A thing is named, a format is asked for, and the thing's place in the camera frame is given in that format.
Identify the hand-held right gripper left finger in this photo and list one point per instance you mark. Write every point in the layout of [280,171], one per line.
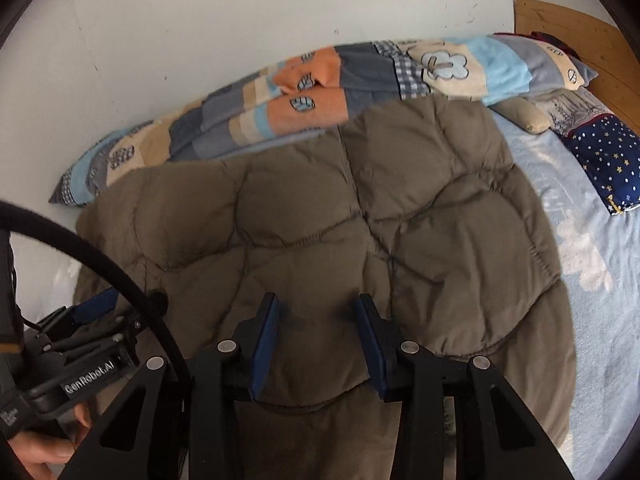
[265,350]

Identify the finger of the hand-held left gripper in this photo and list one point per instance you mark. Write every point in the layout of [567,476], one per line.
[95,307]
[156,302]

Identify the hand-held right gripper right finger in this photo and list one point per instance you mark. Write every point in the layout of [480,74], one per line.
[372,355]

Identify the brown hooded puffer jacket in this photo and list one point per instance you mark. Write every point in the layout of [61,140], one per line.
[350,210]

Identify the person's left hand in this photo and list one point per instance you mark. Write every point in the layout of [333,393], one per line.
[40,455]

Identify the light blue bed sheet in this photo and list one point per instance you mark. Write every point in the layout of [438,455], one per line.
[600,335]

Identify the patchwork fleece blanket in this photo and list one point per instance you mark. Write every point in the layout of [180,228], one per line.
[310,105]

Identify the beige pillow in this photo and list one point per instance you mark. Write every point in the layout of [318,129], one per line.
[525,115]

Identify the navy star-print pillow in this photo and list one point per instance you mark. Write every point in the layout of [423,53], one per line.
[605,155]

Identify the grey printed pillow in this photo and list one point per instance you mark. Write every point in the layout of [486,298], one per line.
[575,110]

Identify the dark red cloth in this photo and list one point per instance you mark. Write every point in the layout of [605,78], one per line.
[550,41]

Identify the wooden headboard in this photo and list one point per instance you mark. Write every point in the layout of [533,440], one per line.
[575,30]

